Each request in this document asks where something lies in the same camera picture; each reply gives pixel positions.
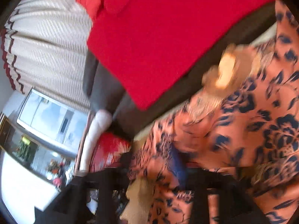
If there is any orange floral garment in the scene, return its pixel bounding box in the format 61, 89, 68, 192
129, 0, 298, 223

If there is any wooden display cabinet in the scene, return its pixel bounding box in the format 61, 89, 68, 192
1, 113, 75, 190

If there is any red gift box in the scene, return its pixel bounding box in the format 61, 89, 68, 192
89, 132, 131, 172

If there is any white quilted folded blanket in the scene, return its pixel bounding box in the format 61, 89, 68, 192
77, 109, 112, 173

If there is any dark brown leather sofa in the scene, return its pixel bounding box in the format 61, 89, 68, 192
83, 2, 276, 140

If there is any beige dotted curtain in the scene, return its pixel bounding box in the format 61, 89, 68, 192
1, 0, 92, 112

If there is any red blanket on sofa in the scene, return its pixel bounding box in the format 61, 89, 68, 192
76, 0, 274, 110

